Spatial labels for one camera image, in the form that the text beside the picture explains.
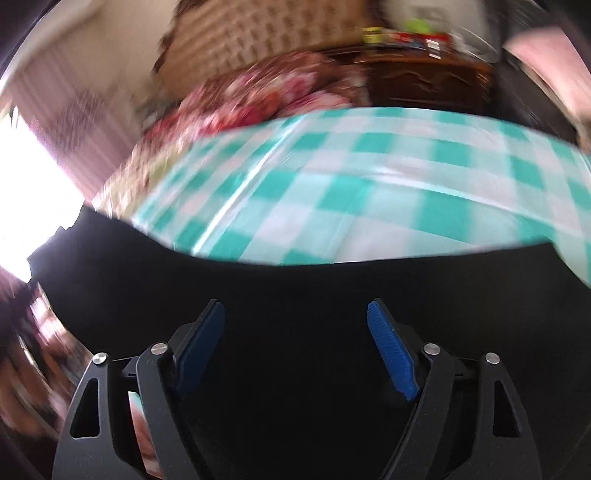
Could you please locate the yellow jar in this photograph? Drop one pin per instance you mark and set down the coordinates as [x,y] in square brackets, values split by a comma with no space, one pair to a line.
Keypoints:
[372,36]

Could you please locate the teal white checked tablecloth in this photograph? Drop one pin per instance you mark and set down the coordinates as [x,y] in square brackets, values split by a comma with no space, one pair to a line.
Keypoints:
[369,184]

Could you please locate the red flat box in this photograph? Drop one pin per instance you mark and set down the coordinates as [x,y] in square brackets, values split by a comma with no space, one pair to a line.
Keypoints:
[415,39]

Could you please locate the light floral bed sheet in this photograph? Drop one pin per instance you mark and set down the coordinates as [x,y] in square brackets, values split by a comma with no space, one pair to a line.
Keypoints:
[134,184]

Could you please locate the large pink floral pillow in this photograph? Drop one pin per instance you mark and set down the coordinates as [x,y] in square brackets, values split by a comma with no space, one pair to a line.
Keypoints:
[554,60]

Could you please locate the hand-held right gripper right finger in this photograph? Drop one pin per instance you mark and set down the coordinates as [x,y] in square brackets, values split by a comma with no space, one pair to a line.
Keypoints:
[392,350]

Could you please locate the red floral quilt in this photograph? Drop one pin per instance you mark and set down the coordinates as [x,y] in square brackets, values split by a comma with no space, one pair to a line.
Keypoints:
[258,92]

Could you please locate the green crumpled bag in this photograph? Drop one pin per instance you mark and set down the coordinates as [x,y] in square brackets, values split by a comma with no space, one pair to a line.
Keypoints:
[422,25]

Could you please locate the pink curtain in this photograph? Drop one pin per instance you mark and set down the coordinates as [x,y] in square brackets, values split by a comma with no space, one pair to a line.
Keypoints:
[92,115]

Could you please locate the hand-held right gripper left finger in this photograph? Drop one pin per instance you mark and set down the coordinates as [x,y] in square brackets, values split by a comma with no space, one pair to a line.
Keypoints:
[201,346]

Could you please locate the dark wooden nightstand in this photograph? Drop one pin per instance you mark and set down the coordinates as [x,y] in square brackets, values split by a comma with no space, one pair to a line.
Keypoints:
[415,83]

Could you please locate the tufted leather carved headboard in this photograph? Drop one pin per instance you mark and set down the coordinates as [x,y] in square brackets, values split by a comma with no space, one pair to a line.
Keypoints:
[258,32]

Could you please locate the black pants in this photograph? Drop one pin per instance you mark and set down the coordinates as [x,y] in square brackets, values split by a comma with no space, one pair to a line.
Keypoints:
[295,286]

